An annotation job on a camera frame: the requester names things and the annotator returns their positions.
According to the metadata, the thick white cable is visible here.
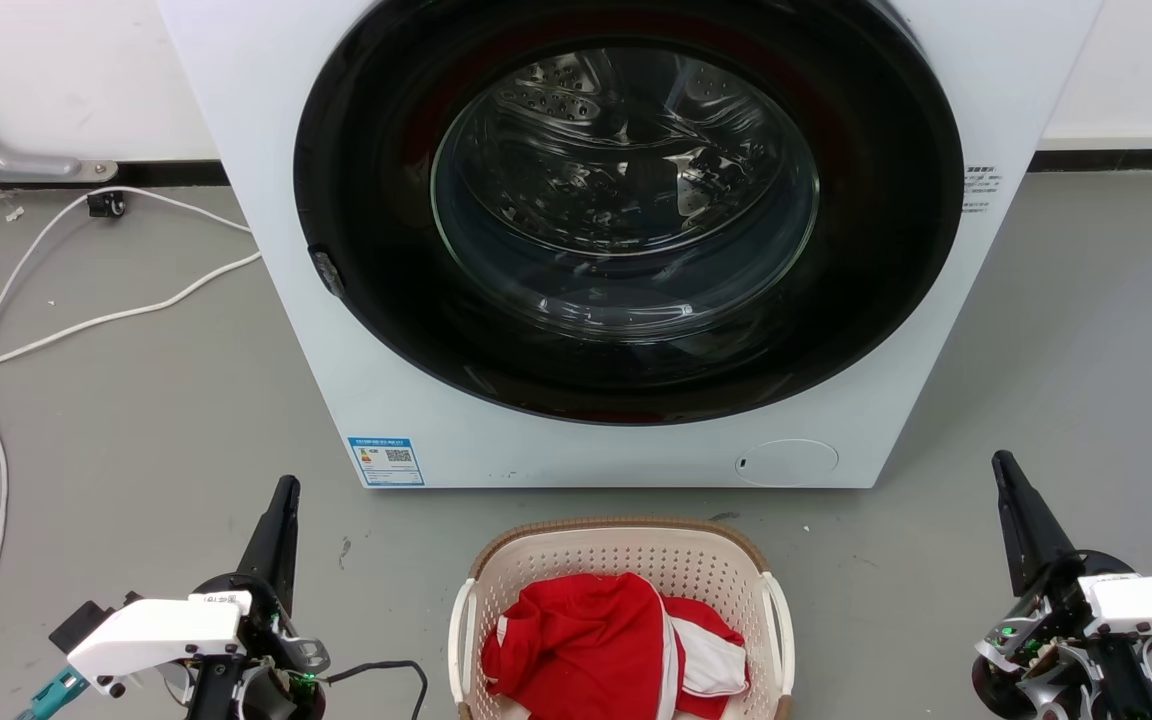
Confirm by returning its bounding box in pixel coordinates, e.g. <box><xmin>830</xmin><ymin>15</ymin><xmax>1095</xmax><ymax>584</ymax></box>
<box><xmin>0</xmin><ymin>250</ymin><xmax>263</xmax><ymax>384</ymax></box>

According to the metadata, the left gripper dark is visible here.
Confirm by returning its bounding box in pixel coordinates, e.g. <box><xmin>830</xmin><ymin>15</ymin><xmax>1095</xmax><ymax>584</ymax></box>
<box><xmin>184</xmin><ymin>475</ymin><xmax>330</xmax><ymax>720</ymax></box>

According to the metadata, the beige perforated laundry basket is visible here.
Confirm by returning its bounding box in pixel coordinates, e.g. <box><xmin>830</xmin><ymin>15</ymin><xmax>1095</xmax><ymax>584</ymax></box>
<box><xmin>448</xmin><ymin>517</ymin><xmax>797</xmax><ymax>720</ymax></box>

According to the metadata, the white front-load washing machine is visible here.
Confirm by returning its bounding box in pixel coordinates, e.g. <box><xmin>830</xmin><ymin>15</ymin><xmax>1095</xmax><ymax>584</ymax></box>
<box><xmin>156</xmin><ymin>0</ymin><xmax>1105</xmax><ymax>491</ymax></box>

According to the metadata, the blue energy label sticker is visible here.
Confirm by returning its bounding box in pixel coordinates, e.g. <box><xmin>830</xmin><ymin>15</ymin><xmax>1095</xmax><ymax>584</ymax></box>
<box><xmin>347</xmin><ymin>436</ymin><xmax>426</xmax><ymax>488</ymax></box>

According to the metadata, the steel washer drum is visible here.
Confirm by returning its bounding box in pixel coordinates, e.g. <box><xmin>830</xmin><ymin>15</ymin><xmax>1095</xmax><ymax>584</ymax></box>
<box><xmin>431</xmin><ymin>45</ymin><xmax>821</xmax><ymax>342</ymax></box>

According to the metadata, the round black glass washer door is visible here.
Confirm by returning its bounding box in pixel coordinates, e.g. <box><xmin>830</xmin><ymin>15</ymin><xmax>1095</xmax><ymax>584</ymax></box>
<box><xmin>293</xmin><ymin>0</ymin><xmax>965</xmax><ymax>426</ymax></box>

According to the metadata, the round white filter cover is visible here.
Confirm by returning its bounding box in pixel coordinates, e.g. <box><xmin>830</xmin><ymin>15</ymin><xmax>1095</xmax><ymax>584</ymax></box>
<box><xmin>734</xmin><ymin>439</ymin><xmax>840</xmax><ymax>488</ymax></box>

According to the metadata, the red and white garment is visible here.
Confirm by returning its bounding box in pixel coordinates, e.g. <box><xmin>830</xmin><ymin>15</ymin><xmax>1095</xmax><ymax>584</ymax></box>
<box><xmin>481</xmin><ymin>572</ymin><xmax>749</xmax><ymax>720</ymax></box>

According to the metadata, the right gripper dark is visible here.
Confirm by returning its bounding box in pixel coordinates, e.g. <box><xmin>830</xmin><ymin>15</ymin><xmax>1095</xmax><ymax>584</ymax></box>
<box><xmin>971</xmin><ymin>450</ymin><xmax>1152</xmax><ymax>720</ymax></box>

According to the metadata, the black printed text sticker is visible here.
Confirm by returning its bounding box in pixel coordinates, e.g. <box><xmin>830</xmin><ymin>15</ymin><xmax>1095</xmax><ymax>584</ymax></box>
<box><xmin>962</xmin><ymin>165</ymin><xmax>1003</xmax><ymax>214</ymax></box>

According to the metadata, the teal cable connector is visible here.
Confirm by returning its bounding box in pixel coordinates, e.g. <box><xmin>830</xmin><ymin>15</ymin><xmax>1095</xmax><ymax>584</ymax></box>
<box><xmin>16</xmin><ymin>668</ymin><xmax>90</xmax><ymax>720</ymax></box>

